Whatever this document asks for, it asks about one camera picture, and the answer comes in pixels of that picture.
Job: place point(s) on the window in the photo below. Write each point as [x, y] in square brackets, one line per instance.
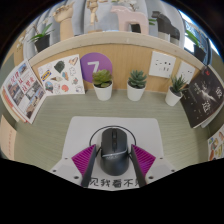
[188, 43]

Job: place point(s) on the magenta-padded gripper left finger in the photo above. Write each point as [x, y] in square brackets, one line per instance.
[65, 166]

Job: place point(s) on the wooden mannequin figure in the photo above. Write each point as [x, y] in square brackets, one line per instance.
[93, 10]

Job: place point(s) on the black computer mouse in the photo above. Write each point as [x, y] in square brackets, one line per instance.
[114, 156]

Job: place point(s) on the pale pink card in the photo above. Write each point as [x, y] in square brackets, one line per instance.
[7, 136]

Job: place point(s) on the purple round number sticker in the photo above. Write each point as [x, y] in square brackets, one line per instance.
[91, 63]

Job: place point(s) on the red-edged photo magazine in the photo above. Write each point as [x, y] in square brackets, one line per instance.
[25, 90]

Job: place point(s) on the white orchid in black pot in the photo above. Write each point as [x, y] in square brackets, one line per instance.
[42, 43]

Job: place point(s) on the small potted succulent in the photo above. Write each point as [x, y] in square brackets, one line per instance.
[172, 98]
[136, 92]
[103, 91]

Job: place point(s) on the white sticker sheet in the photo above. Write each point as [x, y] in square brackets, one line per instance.
[61, 75]

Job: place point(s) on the grey curtain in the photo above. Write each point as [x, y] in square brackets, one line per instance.
[80, 16]

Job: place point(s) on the white wall socket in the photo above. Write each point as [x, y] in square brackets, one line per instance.
[162, 64]
[185, 71]

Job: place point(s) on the white orchid by window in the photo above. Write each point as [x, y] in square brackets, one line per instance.
[199, 53]

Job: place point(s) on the black cover book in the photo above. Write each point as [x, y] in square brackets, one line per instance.
[203, 96]

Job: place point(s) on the white printed mouse pad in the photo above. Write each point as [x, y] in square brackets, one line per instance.
[80, 133]

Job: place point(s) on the pink wooden horse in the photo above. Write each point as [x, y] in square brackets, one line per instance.
[128, 16]

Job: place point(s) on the black wooden horse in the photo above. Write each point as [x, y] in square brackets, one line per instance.
[166, 28]

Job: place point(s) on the wooden back shelf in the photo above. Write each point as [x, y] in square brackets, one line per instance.
[130, 56]

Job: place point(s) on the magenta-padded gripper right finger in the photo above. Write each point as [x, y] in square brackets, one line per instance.
[161, 166]

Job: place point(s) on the colourful food sticker sheet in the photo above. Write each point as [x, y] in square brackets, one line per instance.
[216, 143]

